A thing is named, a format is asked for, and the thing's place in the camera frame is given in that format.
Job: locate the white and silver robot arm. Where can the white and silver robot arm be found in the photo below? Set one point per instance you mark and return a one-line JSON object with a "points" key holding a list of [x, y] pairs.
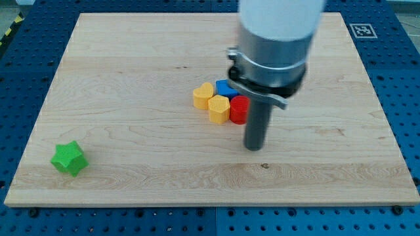
{"points": [[269, 59]]}

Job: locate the yellow pentagon block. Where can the yellow pentagon block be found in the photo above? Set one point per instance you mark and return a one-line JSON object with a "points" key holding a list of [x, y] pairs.
{"points": [[219, 109]]}

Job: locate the yellow heart block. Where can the yellow heart block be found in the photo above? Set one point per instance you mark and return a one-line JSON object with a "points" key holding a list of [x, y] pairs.
{"points": [[202, 94]]}

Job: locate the red cylinder block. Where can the red cylinder block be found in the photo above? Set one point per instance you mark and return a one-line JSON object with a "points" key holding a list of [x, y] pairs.
{"points": [[239, 106]]}

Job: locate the blue block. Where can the blue block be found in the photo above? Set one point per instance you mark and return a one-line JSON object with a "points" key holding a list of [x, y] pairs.
{"points": [[223, 89]]}

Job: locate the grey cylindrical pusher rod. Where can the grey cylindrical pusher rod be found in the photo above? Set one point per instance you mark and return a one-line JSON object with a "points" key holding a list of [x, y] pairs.
{"points": [[258, 118]]}

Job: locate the wooden board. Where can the wooden board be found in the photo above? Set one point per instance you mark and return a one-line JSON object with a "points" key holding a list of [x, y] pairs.
{"points": [[123, 92]]}

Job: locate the green star block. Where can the green star block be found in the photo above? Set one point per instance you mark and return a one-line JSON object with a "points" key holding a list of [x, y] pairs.
{"points": [[69, 158]]}

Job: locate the white fiducial marker tag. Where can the white fiducial marker tag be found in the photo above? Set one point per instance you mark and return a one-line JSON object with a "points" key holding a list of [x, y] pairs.
{"points": [[363, 31]]}

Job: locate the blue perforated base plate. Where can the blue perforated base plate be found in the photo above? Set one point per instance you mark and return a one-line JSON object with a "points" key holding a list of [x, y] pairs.
{"points": [[32, 57]]}

